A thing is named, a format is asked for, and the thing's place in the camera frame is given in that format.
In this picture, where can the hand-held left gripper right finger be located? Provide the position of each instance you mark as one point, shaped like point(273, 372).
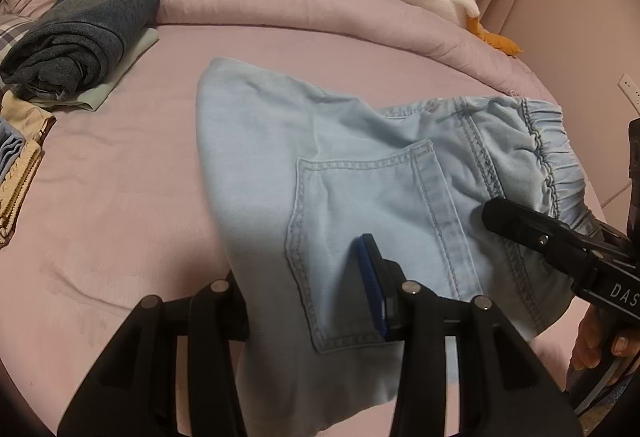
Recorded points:
point(370, 277)

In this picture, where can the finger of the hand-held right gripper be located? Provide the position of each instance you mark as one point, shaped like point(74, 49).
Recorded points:
point(525, 227)

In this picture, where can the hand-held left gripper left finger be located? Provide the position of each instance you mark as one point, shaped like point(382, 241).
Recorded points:
point(220, 317)

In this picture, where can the light blue denim pants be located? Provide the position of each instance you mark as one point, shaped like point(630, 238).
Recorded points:
point(350, 142)

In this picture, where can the person's right hand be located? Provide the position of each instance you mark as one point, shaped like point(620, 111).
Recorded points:
point(600, 332)

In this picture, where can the pink bed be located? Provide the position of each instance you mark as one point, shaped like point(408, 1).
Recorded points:
point(125, 167)

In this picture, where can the blue striped cloth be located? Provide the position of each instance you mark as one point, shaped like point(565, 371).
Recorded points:
point(10, 147)

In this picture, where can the beige folded garment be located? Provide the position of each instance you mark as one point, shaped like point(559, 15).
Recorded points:
point(27, 117)

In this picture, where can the light green folded garment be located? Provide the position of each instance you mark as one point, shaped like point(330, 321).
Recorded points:
point(135, 47)

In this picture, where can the lilac quilt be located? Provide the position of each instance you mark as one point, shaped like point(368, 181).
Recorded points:
point(300, 2)

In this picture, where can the dark blue folded garment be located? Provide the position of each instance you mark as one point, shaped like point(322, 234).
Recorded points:
point(85, 27)

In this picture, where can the plaid shirt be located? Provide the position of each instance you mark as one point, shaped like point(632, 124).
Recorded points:
point(12, 32)

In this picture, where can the white wall socket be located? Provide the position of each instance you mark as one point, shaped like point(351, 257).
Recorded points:
point(631, 89)

